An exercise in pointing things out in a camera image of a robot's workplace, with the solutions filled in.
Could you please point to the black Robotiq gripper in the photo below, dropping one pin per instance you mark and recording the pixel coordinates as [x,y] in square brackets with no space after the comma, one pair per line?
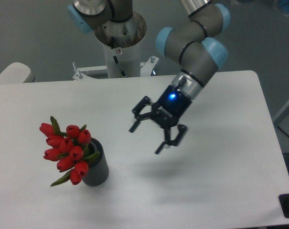
[170,109]

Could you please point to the red tulip bouquet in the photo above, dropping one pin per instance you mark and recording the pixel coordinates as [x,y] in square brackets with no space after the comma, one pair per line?
[74,150]

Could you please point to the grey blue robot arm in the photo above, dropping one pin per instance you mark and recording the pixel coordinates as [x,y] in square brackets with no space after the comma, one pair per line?
[193,47]

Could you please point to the dark grey ribbed vase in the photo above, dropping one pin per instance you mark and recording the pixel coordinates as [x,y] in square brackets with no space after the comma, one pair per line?
[98,170]

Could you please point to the white chair back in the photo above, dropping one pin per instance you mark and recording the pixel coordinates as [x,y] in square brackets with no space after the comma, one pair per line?
[16,73]

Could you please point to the white pedestal base frame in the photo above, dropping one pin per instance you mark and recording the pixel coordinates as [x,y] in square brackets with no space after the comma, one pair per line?
[100,72]

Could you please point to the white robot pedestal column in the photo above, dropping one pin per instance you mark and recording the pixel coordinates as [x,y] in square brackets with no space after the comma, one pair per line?
[121,45]

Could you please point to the white furniture frame right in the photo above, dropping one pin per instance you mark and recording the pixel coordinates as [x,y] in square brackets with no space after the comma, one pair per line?
[281,114]

